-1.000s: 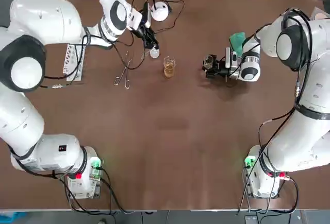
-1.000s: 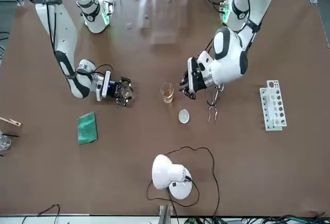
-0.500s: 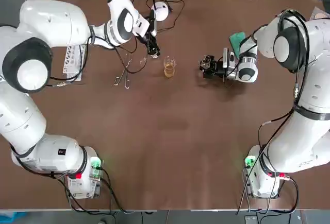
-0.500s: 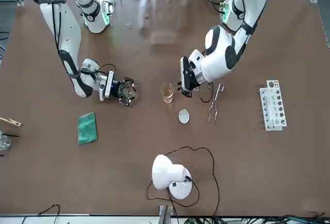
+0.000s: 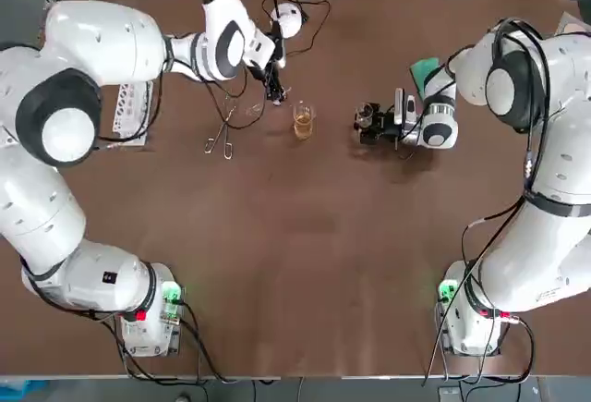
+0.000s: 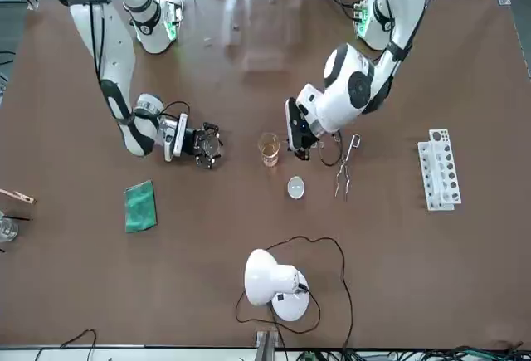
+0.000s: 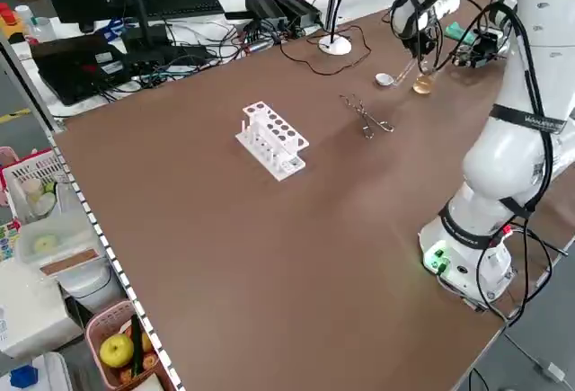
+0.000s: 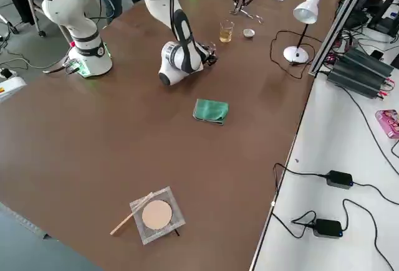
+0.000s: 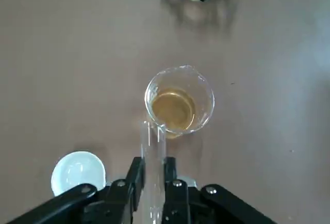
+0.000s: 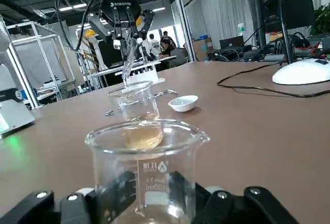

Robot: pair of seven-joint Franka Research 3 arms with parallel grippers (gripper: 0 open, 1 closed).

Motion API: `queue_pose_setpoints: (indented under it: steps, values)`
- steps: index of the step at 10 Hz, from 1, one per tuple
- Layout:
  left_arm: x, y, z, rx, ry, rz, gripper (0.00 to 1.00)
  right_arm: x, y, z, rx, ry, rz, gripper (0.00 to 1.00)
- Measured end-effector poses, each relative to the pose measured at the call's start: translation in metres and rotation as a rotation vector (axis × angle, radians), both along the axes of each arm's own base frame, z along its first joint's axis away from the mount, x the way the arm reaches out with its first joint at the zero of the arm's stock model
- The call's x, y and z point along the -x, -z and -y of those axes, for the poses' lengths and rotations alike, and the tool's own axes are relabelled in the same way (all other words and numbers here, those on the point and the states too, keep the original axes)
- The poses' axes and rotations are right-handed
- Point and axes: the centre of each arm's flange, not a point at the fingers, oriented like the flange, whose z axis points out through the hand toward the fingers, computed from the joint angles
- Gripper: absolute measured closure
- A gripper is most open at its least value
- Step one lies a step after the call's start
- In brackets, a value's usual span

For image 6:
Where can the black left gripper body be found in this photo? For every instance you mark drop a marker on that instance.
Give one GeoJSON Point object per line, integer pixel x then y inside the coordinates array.
{"type": "Point", "coordinates": [305, 141]}

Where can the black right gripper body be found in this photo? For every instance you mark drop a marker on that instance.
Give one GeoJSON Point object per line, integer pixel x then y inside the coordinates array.
{"type": "Point", "coordinates": [194, 142]}

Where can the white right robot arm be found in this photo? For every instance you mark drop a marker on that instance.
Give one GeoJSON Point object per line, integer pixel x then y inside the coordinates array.
{"type": "Point", "coordinates": [116, 45]}

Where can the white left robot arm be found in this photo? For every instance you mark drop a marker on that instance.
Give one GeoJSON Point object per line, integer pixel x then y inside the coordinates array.
{"type": "Point", "coordinates": [348, 91]}

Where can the glass beaker with amber liquid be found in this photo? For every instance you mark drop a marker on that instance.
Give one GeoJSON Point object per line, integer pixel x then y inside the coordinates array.
{"type": "Point", "coordinates": [269, 153]}

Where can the metal crucible tongs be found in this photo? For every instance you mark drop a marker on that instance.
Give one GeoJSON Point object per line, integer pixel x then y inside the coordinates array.
{"type": "Point", "coordinates": [344, 166]}

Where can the small white dish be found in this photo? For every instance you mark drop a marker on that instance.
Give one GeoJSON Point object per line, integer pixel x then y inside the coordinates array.
{"type": "Point", "coordinates": [296, 187]}

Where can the white desk lamp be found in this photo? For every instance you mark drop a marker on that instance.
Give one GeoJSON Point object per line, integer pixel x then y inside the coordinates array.
{"type": "Point", "coordinates": [265, 278]}

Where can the white test tube rack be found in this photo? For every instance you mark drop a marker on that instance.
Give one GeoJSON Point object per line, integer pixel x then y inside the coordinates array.
{"type": "Point", "coordinates": [441, 170]}

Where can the wooden test tube clamp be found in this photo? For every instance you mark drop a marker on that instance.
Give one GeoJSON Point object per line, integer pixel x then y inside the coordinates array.
{"type": "Point", "coordinates": [16, 196]}

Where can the thin black stick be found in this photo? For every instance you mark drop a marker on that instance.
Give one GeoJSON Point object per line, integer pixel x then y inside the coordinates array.
{"type": "Point", "coordinates": [18, 217]}

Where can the small clear glass vessel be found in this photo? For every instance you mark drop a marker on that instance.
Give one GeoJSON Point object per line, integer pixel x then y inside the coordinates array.
{"type": "Point", "coordinates": [7, 230]}

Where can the aluminium frame post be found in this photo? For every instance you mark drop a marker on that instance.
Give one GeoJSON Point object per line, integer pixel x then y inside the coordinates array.
{"type": "Point", "coordinates": [265, 346]}

